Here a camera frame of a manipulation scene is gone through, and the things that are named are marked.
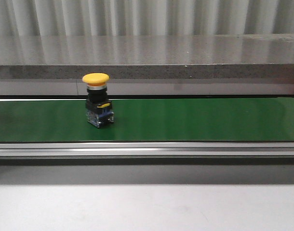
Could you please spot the yellow mushroom push button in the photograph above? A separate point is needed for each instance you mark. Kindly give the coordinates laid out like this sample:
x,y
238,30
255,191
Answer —
x,y
99,109

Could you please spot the green conveyor belt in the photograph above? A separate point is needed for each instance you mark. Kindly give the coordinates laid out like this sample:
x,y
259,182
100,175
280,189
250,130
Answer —
x,y
217,119

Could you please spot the grey stone slab shelf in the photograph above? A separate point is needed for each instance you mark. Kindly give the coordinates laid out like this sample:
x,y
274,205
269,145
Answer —
x,y
148,65

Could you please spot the white corrugated back panel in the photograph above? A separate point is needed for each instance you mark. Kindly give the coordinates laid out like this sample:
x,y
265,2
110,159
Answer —
x,y
145,17

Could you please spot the aluminium conveyor side rail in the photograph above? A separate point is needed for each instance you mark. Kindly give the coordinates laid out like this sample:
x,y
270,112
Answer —
x,y
147,153

